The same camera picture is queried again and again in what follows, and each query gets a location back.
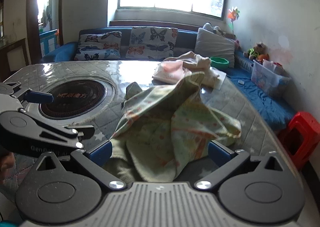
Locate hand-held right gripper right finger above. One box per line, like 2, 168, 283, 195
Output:
195, 140, 287, 191

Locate grey pillow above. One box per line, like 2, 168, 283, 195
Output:
194, 28, 235, 68

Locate person's left hand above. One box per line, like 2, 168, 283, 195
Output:
0, 155, 15, 182

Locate round black induction cooktop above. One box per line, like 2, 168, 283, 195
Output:
22, 77, 117, 125

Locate blue sofa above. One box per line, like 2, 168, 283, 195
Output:
41, 26, 297, 131

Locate beige garment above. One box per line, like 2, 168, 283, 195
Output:
162, 51, 227, 88

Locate brown plush bear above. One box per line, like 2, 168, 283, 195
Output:
244, 42, 267, 60

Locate clear plastic storage box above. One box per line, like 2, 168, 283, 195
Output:
251, 59, 292, 98

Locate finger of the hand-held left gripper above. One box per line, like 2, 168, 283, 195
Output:
25, 113, 96, 150
10, 82, 54, 104

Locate colourful pinwheel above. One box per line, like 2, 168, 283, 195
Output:
227, 6, 240, 36

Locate green bowl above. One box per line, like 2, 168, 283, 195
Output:
210, 57, 230, 69

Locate red plastic stool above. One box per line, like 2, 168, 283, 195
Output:
277, 111, 320, 170

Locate brown door frame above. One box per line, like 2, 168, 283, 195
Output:
26, 0, 66, 65

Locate pink folded clothes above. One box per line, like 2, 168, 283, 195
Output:
152, 60, 187, 84

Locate blue and white cabinet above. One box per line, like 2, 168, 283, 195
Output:
39, 29, 60, 57

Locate dark wooden cabinet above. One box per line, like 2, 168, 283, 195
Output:
0, 38, 28, 79

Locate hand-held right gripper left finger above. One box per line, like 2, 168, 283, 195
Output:
35, 140, 127, 192

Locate white plush toy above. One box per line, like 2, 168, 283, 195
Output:
202, 23, 234, 38

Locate green patterned baby garment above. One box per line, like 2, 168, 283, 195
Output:
104, 71, 242, 182

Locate butterfly print cushion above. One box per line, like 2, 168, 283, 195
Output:
74, 32, 122, 61
126, 27, 178, 61

